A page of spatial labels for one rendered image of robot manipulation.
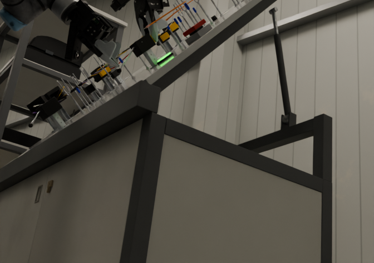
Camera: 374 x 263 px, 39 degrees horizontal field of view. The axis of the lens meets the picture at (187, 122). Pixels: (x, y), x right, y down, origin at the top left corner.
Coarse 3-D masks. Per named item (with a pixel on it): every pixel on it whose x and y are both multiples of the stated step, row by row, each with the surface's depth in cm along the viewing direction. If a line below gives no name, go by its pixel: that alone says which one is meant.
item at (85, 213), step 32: (128, 128) 125; (64, 160) 154; (96, 160) 134; (128, 160) 119; (64, 192) 145; (96, 192) 127; (128, 192) 114; (64, 224) 138; (96, 224) 122; (32, 256) 149; (64, 256) 131; (96, 256) 116
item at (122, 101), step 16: (128, 96) 120; (144, 96) 117; (96, 112) 133; (112, 112) 125; (128, 112) 119; (144, 112) 118; (64, 128) 150; (80, 128) 139; (96, 128) 130; (112, 128) 129; (48, 144) 157; (64, 144) 146; (80, 144) 142; (16, 160) 180; (32, 160) 165; (48, 160) 158; (0, 176) 191; (16, 176) 179
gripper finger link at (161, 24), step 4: (148, 12) 154; (156, 12) 156; (148, 16) 155; (156, 16) 156; (148, 20) 155; (160, 20) 156; (164, 20) 157; (152, 24) 154; (156, 24) 154; (160, 24) 156; (164, 24) 157; (152, 28) 154; (156, 28) 154; (160, 28) 156; (152, 32) 155; (156, 32) 155; (152, 36) 155; (156, 36) 155; (156, 40) 155
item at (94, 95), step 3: (90, 84) 214; (87, 87) 213; (90, 87) 216; (93, 87) 215; (84, 90) 216; (87, 90) 213; (90, 90) 216; (93, 90) 214; (87, 93) 216; (90, 93) 214; (93, 93) 217; (96, 93) 216; (93, 96) 217; (96, 96) 217; (93, 99) 216; (96, 99) 218; (99, 99) 216; (93, 102) 216
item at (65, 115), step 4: (56, 88) 219; (48, 92) 217; (52, 92) 218; (56, 92) 222; (60, 92) 220; (48, 96) 216; (52, 96) 221; (60, 96) 222; (60, 112) 222; (64, 112) 224; (64, 116) 222; (68, 116) 223; (68, 120) 222
